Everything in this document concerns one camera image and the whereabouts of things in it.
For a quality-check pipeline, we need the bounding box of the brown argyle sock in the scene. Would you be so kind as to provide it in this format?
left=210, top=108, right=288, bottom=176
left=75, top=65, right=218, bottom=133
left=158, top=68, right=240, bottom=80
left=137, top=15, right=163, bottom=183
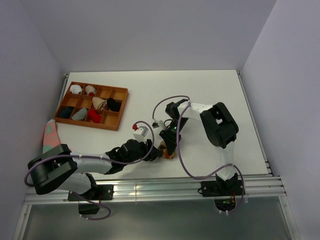
left=157, top=141, right=177, bottom=160

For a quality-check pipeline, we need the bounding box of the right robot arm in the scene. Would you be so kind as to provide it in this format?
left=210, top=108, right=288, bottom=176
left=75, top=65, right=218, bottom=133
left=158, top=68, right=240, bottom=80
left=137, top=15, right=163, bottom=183
left=159, top=99, right=239, bottom=195

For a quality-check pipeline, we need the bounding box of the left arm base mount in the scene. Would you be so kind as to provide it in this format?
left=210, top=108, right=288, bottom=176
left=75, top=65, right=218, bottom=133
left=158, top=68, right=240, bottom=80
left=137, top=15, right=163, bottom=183
left=67, top=184, right=114, bottom=221

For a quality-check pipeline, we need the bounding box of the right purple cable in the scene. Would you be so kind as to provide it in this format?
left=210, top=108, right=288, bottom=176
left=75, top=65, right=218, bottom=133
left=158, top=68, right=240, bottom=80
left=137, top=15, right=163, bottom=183
left=151, top=94, right=248, bottom=216

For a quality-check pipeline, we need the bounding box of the dark teal rolled sock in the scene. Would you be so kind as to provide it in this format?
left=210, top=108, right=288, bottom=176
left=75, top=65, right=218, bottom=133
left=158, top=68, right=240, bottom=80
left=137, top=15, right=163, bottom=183
left=58, top=106, right=74, bottom=119

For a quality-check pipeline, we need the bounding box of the aluminium frame rail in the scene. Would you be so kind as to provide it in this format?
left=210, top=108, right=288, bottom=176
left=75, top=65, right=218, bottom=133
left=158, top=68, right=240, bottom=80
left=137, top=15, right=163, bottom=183
left=23, top=176, right=287, bottom=205

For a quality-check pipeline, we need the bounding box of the pink patterned sock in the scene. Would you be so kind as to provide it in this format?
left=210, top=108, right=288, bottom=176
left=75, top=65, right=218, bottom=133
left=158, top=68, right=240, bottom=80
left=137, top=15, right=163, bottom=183
left=42, top=119, right=62, bottom=153

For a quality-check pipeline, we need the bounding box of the grey rolled sock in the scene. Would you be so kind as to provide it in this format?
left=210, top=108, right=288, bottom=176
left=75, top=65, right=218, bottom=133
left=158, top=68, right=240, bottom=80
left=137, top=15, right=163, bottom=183
left=71, top=108, right=88, bottom=121

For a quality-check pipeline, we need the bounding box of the white rolled sock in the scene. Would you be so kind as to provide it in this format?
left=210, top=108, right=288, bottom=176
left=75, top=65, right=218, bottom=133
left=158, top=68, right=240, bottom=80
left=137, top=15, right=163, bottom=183
left=69, top=84, right=83, bottom=95

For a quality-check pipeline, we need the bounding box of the orange compartment tray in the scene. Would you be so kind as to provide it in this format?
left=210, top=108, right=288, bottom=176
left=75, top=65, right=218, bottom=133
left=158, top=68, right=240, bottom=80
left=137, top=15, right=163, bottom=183
left=54, top=81, right=129, bottom=131

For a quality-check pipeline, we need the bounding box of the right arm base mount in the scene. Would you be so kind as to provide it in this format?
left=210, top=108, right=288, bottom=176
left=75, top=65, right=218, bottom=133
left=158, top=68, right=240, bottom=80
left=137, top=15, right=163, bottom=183
left=197, top=180, right=246, bottom=213

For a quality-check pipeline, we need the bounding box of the purple cable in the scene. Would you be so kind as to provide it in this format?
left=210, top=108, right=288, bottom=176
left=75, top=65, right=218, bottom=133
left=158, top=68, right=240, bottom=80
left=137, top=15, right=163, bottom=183
left=23, top=121, right=155, bottom=221
left=151, top=94, right=248, bottom=216

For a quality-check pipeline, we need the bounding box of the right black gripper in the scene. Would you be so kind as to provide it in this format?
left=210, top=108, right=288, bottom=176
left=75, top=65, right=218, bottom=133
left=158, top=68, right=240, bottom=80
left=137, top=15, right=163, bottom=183
left=159, top=117, right=189, bottom=156

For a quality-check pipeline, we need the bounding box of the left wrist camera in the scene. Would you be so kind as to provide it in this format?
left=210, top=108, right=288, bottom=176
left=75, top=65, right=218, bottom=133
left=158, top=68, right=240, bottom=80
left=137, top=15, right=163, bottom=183
left=132, top=124, right=149, bottom=143

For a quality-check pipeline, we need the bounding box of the beige red rolled sock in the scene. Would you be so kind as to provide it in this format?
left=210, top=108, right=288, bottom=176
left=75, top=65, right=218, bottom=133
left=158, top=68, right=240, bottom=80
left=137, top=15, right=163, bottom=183
left=85, top=85, right=97, bottom=97

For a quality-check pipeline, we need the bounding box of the black rolled sock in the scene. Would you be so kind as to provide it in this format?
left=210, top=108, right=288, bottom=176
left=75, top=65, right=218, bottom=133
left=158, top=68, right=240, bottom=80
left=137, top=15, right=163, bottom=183
left=107, top=97, right=122, bottom=113

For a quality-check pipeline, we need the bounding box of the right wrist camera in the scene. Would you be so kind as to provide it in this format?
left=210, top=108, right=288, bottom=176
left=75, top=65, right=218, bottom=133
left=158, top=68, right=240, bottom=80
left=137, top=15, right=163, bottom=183
left=152, top=119, right=166, bottom=129

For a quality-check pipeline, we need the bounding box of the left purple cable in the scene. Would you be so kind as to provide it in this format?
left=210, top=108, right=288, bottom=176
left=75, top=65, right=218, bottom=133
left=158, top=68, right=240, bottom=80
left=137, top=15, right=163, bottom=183
left=23, top=121, right=155, bottom=221

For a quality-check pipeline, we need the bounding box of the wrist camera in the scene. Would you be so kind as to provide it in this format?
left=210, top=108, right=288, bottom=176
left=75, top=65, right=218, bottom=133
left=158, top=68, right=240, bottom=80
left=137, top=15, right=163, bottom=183
left=132, top=124, right=149, bottom=143
left=152, top=119, right=166, bottom=129

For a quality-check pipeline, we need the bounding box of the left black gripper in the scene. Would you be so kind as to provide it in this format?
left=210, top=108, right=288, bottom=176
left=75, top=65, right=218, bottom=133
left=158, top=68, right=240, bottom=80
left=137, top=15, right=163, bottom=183
left=123, top=137, right=161, bottom=166

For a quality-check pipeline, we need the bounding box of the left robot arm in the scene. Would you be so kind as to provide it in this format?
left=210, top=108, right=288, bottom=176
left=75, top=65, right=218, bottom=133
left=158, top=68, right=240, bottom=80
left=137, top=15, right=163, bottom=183
left=24, top=139, right=160, bottom=200

